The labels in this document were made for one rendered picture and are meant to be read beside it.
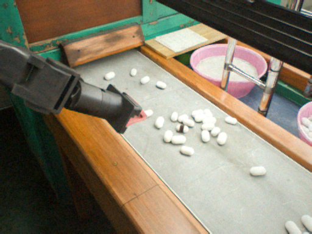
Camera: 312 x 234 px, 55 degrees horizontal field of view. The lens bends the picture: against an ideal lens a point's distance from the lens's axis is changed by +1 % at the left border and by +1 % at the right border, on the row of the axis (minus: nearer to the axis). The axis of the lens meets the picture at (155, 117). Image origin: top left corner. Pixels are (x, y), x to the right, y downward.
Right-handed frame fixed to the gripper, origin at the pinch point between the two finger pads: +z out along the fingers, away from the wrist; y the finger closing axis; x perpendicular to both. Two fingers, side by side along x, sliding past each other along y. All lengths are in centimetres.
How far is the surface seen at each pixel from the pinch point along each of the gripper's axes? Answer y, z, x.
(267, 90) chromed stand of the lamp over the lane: -7.8, 27.8, -20.5
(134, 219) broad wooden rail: -15.7, -3.4, 15.4
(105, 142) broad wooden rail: 6.6, 0.6, 12.0
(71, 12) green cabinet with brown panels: 48.6, -1.3, -9.0
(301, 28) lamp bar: -19.9, -1.2, -29.6
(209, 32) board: 38, 49, -30
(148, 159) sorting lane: -2.6, 7.4, 9.6
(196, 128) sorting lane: -0.6, 20.9, -1.7
